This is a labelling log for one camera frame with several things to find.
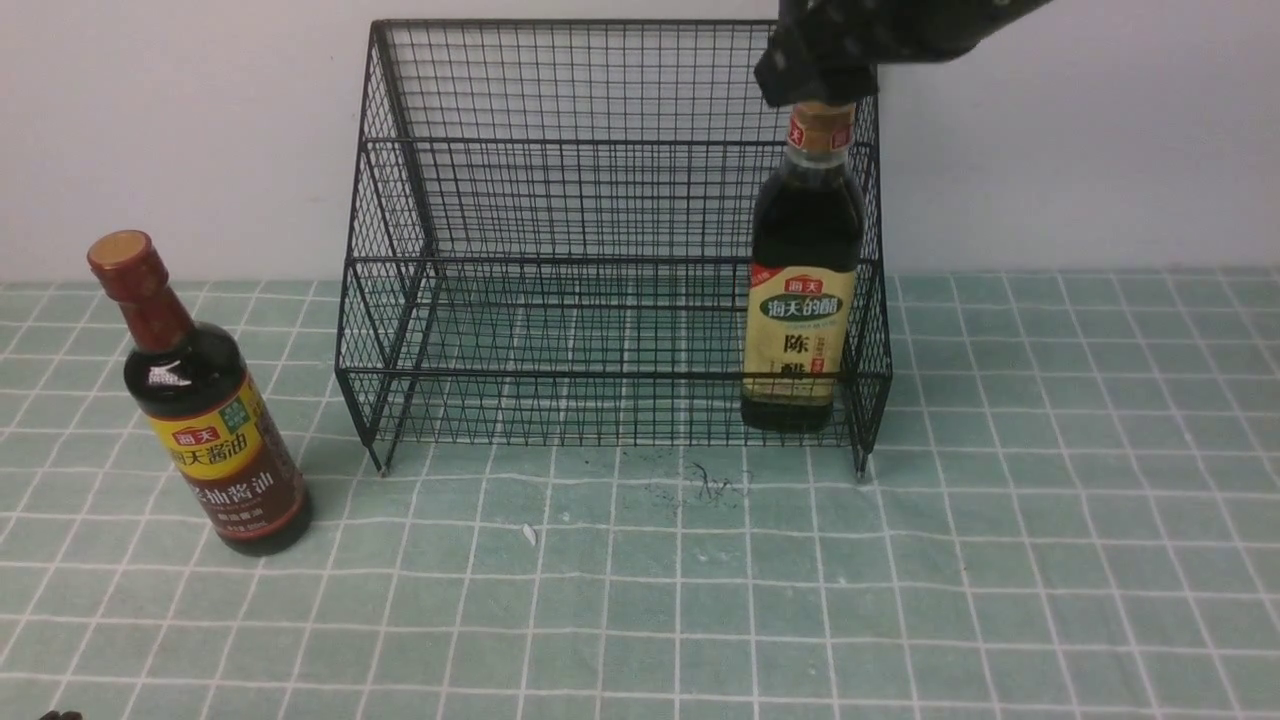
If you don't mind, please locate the vinegar bottle with yellow label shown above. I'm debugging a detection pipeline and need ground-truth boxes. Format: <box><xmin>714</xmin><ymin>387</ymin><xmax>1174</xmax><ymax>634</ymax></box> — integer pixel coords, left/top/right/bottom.
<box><xmin>740</xmin><ymin>101</ymin><xmax>865</xmax><ymax>433</ymax></box>

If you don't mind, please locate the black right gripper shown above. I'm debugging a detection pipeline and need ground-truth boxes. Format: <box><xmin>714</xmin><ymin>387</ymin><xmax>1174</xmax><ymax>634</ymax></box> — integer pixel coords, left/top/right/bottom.
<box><xmin>753</xmin><ymin>1</ymin><xmax>1044</xmax><ymax>108</ymax></box>

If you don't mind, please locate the black wire mesh shelf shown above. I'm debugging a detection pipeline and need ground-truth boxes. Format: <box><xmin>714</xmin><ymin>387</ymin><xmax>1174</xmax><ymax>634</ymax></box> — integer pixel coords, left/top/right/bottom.
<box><xmin>335</xmin><ymin>19</ymin><xmax>893</xmax><ymax>475</ymax></box>

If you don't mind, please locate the green checkered tablecloth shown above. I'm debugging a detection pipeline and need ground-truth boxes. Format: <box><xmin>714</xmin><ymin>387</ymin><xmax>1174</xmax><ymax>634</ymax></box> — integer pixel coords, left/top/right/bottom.
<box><xmin>3</xmin><ymin>268</ymin><xmax>1277</xmax><ymax>719</ymax></box>

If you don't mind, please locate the dark soy sauce bottle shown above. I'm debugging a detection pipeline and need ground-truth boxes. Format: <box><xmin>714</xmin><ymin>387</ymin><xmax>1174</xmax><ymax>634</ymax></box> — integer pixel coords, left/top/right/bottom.
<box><xmin>87</xmin><ymin>231</ymin><xmax>314</xmax><ymax>557</ymax></box>

